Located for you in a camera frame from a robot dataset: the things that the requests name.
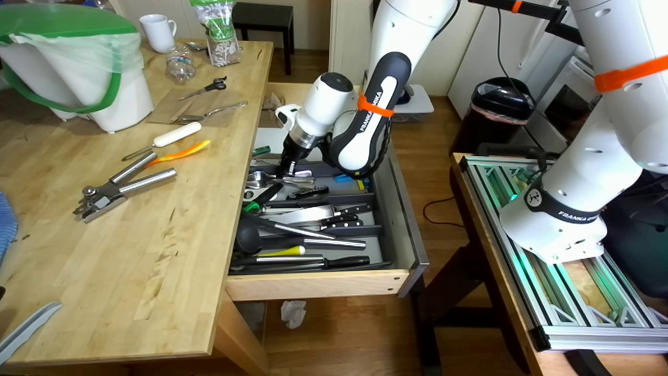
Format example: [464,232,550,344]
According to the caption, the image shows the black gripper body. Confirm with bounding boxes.
[278,132,308,175]

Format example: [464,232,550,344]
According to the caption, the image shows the silver spoon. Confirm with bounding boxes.
[274,173,320,196]

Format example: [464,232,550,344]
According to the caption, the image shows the wooden drawer with grey front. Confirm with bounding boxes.
[224,81,433,302]

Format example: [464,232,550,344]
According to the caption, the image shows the wide blade kitchen knife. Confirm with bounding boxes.
[267,200,373,226]

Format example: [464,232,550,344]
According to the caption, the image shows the small clear plastic box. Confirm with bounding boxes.
[258,91,289,130]

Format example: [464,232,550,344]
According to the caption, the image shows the black ladle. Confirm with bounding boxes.
[236,217,337,256]

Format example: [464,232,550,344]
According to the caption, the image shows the grey cutlery organizer tray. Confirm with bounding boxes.
[227,157,389,275]

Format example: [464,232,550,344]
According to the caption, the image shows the white crumpled plastic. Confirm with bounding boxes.
[279,298,308,330]

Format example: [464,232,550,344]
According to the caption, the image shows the clear bag with green print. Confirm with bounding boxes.
[187,0,245,69]

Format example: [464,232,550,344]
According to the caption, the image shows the white flat platform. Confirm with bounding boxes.
[396,81,437,123]

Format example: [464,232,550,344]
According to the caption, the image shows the small clear glass jar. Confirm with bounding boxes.
[163,46,198,85]

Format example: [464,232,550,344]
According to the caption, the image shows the black stool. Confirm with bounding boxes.
[232,0,297,59]

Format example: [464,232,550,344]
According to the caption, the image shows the white mug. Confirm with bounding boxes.
[137,13,179,57]

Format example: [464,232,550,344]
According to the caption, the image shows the black trash bin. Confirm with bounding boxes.
[456,75,538,159]

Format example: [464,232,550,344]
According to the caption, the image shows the white bucket with green bag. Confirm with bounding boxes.
[0,5,156,135]

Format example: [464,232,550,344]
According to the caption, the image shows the blue cloth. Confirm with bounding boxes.
[0,192,19,263]

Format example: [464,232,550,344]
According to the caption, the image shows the white stove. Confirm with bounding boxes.
[519,29,603,154]

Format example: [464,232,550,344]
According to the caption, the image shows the black clamp bar orange grips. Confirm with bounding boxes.
[468,0,601,40]

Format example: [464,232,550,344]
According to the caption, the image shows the grey flat tool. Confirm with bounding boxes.
[0,298,63,365]

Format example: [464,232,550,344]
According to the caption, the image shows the yellow handled utensil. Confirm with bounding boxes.
[252,244,308,262]

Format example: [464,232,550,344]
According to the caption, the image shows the steel handled utensil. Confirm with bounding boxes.
[299,237,370,250]

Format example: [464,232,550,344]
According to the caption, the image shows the orange handled tool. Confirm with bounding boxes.
[148,137,213,168]

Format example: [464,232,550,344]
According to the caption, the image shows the long black handled knife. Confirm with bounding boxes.
[236,255,372,274]

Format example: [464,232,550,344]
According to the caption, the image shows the black handled scissors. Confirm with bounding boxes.
[181,75,230,103]

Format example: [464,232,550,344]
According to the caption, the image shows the white handled knife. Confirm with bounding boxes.
[121,121,204,163]

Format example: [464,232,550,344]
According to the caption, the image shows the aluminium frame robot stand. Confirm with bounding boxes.
[450,153,668,354]

